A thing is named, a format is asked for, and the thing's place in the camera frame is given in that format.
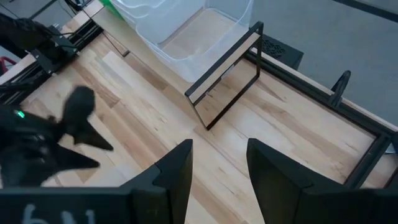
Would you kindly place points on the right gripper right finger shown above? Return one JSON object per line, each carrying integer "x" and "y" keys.
{"x": 273, "y": 193}

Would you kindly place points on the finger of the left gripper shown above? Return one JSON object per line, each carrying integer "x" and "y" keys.
{"x": 71, "y": 163}
{"x": 88, "y": 138}

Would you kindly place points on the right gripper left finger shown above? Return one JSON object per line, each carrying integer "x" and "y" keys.
{"x": 168, "y": 193}

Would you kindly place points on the clear plastic basket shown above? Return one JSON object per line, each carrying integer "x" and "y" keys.
{"x": 186, "y": 71}
{"x": 236, "y": 18}

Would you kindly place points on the green slotted plastic basket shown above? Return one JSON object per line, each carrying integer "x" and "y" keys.
{"x": 109, "y": 6}

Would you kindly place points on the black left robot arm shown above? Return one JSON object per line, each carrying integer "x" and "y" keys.
{"x": 28, "y": 34}

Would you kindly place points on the wooden shelf with black legs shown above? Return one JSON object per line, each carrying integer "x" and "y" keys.
{"x": 225, "y": 67}

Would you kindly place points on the black clamp hook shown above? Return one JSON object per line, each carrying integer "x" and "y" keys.
{"x": 340, "y": 87}

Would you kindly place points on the black vented box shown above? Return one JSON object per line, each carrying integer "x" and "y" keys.
{"x": 280, "y": 51}

